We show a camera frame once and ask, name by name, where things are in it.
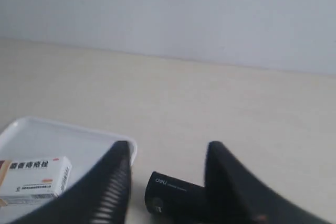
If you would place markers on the black barcode scanner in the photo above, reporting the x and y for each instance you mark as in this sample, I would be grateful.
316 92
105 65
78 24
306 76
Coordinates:
166 195

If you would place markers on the white plastic tray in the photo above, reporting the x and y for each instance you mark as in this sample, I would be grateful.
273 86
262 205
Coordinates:
29 137

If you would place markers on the white medicine box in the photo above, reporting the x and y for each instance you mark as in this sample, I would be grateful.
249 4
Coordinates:
34 181

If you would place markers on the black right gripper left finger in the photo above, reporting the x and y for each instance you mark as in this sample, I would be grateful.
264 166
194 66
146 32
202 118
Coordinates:
101 196

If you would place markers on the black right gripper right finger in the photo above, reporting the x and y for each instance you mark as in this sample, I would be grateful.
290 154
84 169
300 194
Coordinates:
236 195

